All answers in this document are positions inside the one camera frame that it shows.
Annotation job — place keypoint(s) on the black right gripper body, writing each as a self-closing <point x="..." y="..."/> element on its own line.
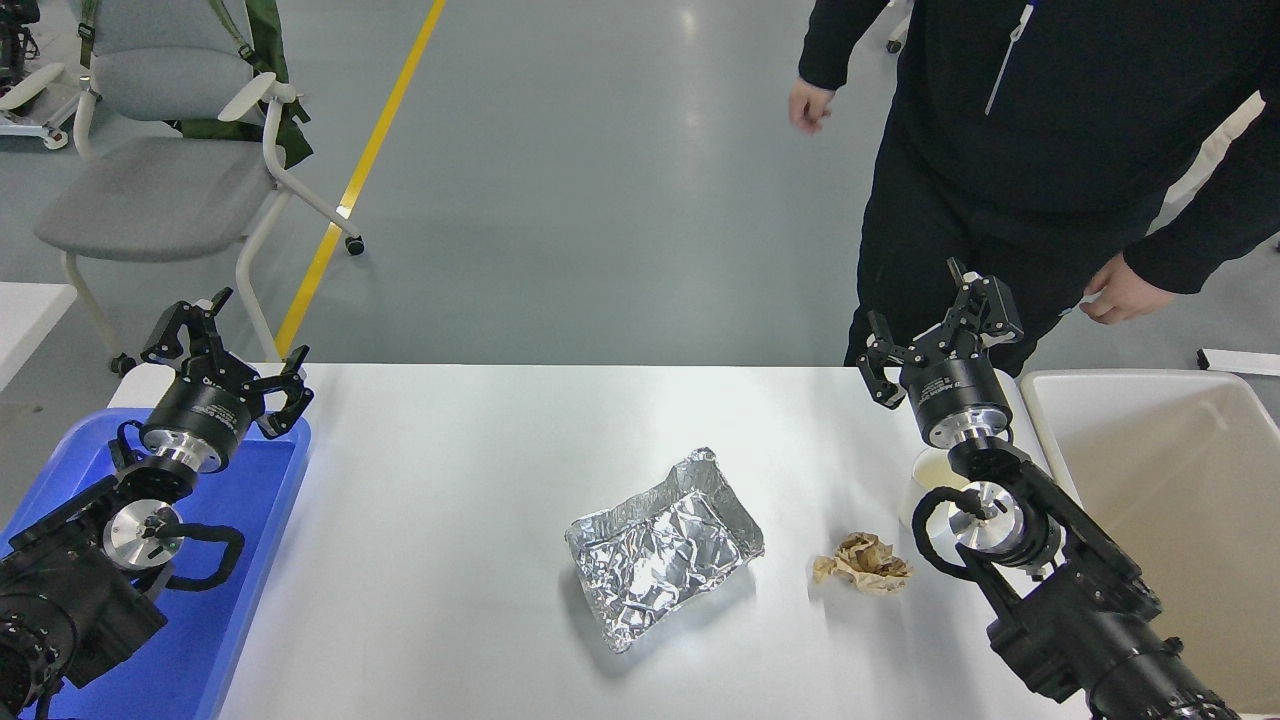
<point x="955" y="390"/>

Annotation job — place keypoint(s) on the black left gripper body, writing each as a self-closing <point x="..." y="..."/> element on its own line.
<point x="200" y="410"/>

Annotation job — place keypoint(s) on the white paper cup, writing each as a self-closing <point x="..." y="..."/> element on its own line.
<point x="925" y="475"/>

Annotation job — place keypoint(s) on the tan paper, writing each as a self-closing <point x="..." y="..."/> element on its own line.
<point x="865" y="565"/>

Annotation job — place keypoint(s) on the foil tray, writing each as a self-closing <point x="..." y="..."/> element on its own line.
<point x="660" y="550"/>

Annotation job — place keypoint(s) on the person's left hand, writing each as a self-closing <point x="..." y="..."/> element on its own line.
<point x="1125" y="290"/>

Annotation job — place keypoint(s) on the person's right hand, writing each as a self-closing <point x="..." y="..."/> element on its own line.
<point x="810" y="105"/>

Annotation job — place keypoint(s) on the grey office chair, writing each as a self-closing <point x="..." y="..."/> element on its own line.
<point x="150" y="200"/>

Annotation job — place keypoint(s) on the blue plastic tray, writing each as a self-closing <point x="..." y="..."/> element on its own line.
<point x="240" y="560"/>

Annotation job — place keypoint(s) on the person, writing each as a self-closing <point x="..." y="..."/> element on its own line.
<point x="1000" y="150"/>

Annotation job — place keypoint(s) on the small white side table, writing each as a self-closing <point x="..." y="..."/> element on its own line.
<point x="25" y="320"/>

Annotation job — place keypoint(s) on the large pale bin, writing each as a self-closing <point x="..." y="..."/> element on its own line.
<point x="1180" y="470"/>

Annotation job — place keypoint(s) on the white flat strip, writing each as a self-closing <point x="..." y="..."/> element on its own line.
<point x="1240" y="362"/>

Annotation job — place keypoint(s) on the white swivel chair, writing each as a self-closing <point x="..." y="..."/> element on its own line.
<point x="893" y="45"/>

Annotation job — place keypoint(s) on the green cloth bag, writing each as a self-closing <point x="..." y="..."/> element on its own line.
<point x="268" y="40"/>

